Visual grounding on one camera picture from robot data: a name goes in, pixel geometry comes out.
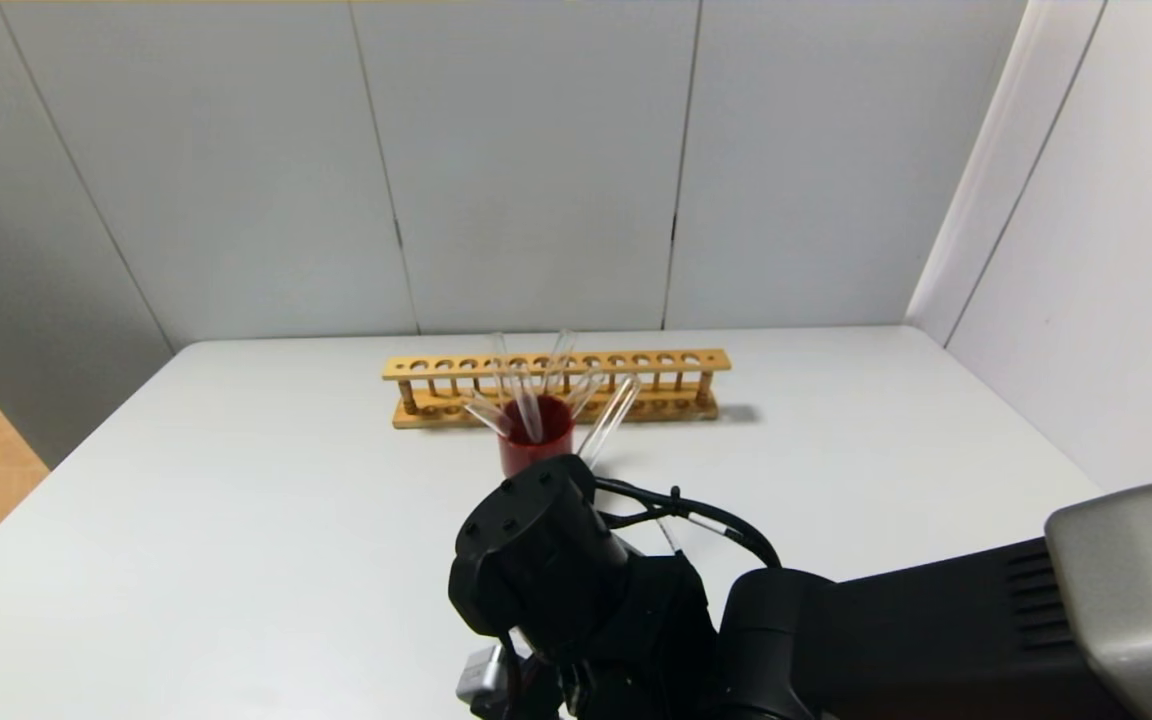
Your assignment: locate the red plastic cup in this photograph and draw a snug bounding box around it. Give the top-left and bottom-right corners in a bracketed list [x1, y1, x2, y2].
[498, 395, 577, 479]

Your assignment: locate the wooden test tube rack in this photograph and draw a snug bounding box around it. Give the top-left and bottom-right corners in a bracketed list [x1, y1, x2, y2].
[382, 349, 732, 430]

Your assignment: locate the test tube with red pigment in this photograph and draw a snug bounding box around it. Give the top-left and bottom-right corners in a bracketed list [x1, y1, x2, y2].
[576, 375, 642, 469]

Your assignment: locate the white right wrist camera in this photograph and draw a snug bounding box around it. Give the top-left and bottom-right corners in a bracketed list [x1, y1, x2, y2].
[456, 645, 509, 703]

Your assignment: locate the test tube with blue pigment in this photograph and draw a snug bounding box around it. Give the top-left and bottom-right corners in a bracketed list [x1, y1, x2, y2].
[508, 358, 544, 443]

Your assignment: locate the black cable with white tag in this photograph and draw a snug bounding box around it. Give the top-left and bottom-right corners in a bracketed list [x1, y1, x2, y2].
[594, 478, 785, 571]

